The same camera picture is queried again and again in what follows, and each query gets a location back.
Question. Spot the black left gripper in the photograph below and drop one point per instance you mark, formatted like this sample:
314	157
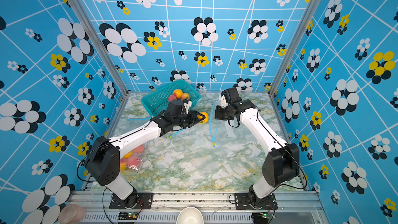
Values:
194	117

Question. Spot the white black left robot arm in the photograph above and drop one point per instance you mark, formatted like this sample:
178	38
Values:
103	160

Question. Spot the pink peach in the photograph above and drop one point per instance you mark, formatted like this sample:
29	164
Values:
139	149

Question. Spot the yellow orange peach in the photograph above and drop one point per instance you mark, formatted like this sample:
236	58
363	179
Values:
123	164

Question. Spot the yellow red peach top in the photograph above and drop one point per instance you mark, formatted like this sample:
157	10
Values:
178	93

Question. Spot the clear zip bag blue zipper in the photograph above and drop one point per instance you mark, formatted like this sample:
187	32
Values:
133	159

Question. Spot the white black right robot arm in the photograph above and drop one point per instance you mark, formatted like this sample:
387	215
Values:
281	162

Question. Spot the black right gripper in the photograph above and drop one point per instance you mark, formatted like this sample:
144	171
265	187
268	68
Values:
218	113

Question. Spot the yellow round peach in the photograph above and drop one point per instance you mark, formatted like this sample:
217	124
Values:
203	117

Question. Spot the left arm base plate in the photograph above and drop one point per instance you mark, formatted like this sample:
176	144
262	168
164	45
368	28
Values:
140	200

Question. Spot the white bowl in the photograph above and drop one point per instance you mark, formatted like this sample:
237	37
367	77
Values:
190	215

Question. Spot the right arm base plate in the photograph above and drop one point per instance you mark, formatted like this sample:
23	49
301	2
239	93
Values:
249	201

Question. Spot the teal plastic mesh basket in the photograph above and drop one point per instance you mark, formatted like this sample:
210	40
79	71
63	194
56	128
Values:
158	101

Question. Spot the aluminium front rail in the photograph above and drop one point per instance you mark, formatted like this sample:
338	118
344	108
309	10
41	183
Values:
216	207

